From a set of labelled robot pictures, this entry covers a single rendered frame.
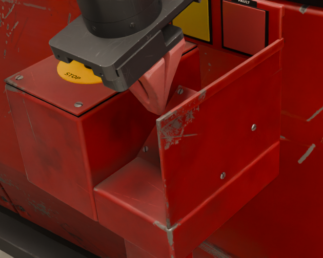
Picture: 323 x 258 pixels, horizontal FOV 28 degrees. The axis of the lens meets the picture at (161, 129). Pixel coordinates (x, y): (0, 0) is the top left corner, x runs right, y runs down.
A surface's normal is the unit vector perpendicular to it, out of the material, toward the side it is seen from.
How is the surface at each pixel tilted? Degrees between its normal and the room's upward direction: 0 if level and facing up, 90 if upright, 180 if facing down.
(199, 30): 90
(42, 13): 90
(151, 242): 90
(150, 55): 91
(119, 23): 101
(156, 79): 111
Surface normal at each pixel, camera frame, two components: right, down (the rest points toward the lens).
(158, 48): 0.74, 0.33
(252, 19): -0.67, 0.45
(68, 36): -0.23, -0.69
